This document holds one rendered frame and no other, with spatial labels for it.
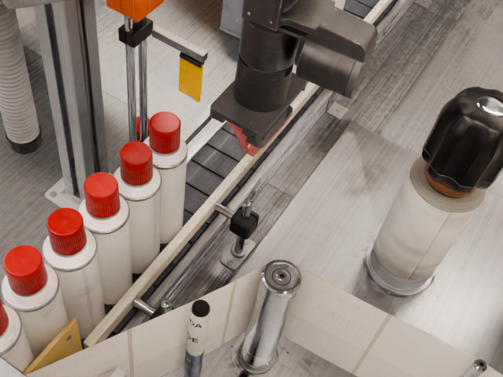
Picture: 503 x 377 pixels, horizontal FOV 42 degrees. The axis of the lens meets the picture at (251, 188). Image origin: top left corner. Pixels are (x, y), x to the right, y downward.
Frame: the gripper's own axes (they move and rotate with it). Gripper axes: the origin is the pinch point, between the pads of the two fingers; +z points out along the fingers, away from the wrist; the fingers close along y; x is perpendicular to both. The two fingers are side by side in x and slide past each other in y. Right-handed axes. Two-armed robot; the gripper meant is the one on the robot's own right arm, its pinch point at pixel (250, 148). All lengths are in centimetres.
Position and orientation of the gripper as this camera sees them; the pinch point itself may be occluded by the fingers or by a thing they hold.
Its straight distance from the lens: 77.1
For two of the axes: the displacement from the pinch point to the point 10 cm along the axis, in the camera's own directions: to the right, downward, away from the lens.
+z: -1.2, 6.0, 7.9
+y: 5.2, -6.4, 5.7
